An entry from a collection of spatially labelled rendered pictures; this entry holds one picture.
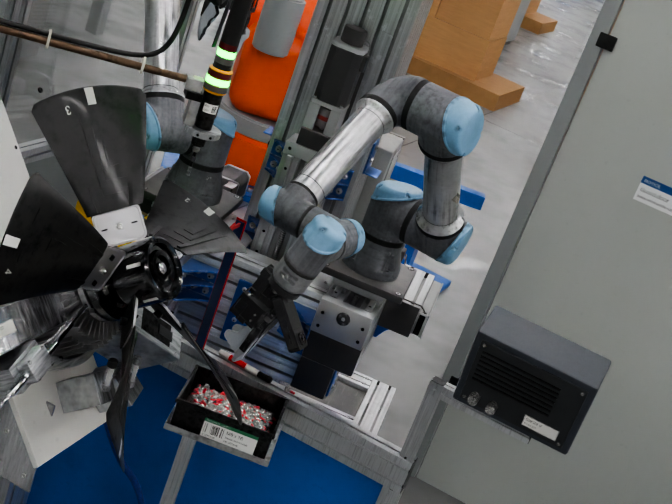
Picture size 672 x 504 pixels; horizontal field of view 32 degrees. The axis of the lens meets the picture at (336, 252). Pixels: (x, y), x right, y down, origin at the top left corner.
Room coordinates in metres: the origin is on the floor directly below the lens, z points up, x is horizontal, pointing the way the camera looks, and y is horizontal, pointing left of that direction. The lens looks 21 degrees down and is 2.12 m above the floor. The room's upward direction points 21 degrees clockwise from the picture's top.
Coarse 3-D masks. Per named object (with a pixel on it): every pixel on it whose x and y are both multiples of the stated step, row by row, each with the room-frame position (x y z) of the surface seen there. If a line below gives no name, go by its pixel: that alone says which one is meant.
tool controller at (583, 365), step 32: (512, 320) 2.24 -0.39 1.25; (480, 352) 2.18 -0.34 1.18; (512, 352) 2.15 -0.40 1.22; (544, 352) 2.17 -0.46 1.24; (576, 352) 2.20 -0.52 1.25; (480, 384) 2.19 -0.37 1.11; (512, 384) 2.16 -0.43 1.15; (544, 384) 2.14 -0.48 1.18; (576, 384) 2.12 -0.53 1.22; (512, 416) 2.17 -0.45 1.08; (544, 416) 2.15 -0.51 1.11; (576, 416) 2.13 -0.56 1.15
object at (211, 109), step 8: (208, 96) 2.03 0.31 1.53; (216, 96) 2.03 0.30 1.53; (200, 104) 2.03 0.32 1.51; (208, 104) 2.03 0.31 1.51; (216, 104) 2.03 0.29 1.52; (200, 112) 2.03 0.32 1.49; (208, 112) 2.03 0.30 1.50; (216, 112) 2.04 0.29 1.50; (200, 120) 2.03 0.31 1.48; (208, 120) 2.03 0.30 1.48; (200, 128) 2.03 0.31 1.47; (208, 128) 2.03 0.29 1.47; (200, 144) 2.03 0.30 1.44
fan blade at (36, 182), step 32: (32, 192) 1.71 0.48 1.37; (32, 224) 1.71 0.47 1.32; (64, 224) 1.77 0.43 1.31; (0, 256) 1.66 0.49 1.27; (32, 256) 1.71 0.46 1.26; (64, 256) 1.77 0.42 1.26; (96, 256) 1.84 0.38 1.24; (0, 288) 1.66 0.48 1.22; (32, 288) 1.73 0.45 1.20; (64, 288) 1.80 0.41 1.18
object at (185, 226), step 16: (160, 192) 2.24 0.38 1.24; (176, 192) 2.27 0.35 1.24; (160, 208) 2.19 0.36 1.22; (176, 208) 2.22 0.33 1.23; (192, 208) 2.25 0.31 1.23; (160, 224) 2.14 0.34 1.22; (176, 224) 2.16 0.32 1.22; (192, 224) 2.19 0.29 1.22; (208, 224) 2.23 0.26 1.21; (224, 224) 2.28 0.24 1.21; (176, 240) 2.10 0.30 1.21; (192, 240) 2.13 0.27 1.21; (208, 240) 2.17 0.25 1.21; (224, 240) 2.22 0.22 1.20
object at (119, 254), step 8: (112, 248) 1.87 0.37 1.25; (104, 256) 1.86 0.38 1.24; (120, 256) 1.90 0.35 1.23; (96, 264) 1.86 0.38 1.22; (104, 264) 1.87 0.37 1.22; (112, 264) 1.89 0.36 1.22; (96, 272) 1.86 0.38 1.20; (112, 272) 1.89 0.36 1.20; (88, 280) 1.85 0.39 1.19; (96, 280) 1.87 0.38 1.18; (104, 280) 1.89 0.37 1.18; (88, 288) 1.86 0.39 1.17; (96, 288) 1.88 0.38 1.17
